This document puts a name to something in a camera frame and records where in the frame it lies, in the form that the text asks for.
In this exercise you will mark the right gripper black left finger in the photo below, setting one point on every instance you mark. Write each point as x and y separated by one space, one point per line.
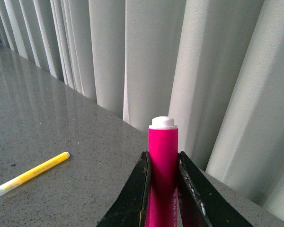
130 208

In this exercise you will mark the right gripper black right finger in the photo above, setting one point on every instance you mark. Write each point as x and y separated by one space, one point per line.
200 204

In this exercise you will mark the pink highlighter pen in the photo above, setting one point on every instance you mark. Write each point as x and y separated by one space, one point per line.
162 209

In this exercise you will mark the yellow highlighter pen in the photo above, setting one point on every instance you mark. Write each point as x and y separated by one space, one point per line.
32 173

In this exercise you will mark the grey pleated curtain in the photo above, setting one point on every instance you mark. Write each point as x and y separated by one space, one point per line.
215 66

